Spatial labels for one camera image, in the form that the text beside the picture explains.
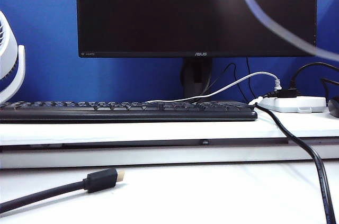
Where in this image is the black looping cable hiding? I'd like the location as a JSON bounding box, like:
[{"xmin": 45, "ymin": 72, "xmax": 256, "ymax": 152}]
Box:
[{"xmin": 289, "ymin": 61, "xmax": 339, "ymax": 89}]

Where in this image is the white power strip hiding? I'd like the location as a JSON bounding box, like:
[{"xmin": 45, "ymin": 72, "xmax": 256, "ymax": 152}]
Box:
[{"xmin": 248, "ymin": 96, "xmax": 327, "ymax": 114}]

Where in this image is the white desk fan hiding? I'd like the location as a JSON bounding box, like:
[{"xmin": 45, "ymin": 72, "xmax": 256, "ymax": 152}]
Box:
[{"xmin": 0, "ymin": 11, "xmax": 26, "ymax": 103}]

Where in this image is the black monitor stand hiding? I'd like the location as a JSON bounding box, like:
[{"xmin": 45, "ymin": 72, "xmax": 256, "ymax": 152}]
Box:
[{"xmin": 181, "ymin": 57, "xmax": 213, "ymax": 98}]

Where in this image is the black mouse cable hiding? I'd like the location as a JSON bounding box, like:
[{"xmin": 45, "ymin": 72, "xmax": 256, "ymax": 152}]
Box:
[{"xmin": 320, "ymin": 77, "xmax": 339, "ymax": 100}]

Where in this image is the black computer mouse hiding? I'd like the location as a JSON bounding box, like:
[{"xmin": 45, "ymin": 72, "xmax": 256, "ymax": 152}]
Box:
[{"xmin": 327, "ymin": 96, "xmax": 339, "ymax": 118}]

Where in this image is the thin black cable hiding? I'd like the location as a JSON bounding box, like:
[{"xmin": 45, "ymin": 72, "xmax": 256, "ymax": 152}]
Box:
[
  {"xmin": 246, "ymin": 57, "xmax": 252, "ymax": 102},
  {"xmin": 202, "ymin": 62, "xmax": 247, "ymax": 102}
]

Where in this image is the blue office partition panel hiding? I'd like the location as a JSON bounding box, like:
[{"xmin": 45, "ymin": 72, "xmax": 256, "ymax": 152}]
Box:
[{"xmin": 0, "ymin": 0, "xmax": 339, "ymax": 104}]

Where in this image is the thick black power cable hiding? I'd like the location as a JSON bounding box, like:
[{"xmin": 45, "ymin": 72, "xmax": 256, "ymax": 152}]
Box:
[{"xmin": 253, "ymin": 103, "xmax": 336, "ymax": 224}]

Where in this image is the black computer keyboard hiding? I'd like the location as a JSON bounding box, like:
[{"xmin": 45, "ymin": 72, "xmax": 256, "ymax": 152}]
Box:
[{"xmin": 0, "ymin": 101, "xmax": 258, "ymax": 124}]

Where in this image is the black plug on power strip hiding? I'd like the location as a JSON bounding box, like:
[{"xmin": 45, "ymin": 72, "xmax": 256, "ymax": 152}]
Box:
[{"xmin": 265, "ymin": 88, "xmax": 300, "ymax": 98}]

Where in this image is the black ASUS computer monitor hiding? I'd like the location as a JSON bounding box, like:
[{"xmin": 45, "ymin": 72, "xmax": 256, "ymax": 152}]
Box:
[{"xmin": 75, "ymin": 0, "xmax": 318, "ymax": 58}]

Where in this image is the white desk riser shelf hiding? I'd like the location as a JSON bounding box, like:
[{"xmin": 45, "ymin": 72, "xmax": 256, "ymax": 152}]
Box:
[{"xmin": 0, "ymin": 102, "xmax": 339, "ymax": 169}]

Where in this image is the black HDMI cable gold plug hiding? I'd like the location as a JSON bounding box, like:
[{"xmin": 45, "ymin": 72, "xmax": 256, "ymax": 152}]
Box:
[{"xmin": 0, "ymin": 168, "xmax": 126, "ymax": 214}]

